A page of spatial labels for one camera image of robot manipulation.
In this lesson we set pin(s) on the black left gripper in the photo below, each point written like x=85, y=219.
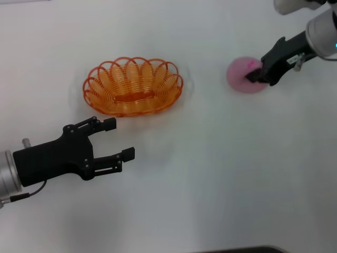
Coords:
x=52, y=160

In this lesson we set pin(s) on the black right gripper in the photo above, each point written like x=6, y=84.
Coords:
x=284, y=58

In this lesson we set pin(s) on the pink peach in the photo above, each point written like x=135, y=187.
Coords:
x=237, y=76

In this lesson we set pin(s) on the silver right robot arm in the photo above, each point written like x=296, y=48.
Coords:
x=321, y=31

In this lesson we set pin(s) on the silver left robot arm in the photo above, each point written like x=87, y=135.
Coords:
x=6, y=174

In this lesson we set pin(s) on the dark rounded robot base edge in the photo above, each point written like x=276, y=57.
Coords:
x=250, y=250

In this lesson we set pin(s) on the silver connector stud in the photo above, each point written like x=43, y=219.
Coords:
x=26, y=142
x=299, y=62

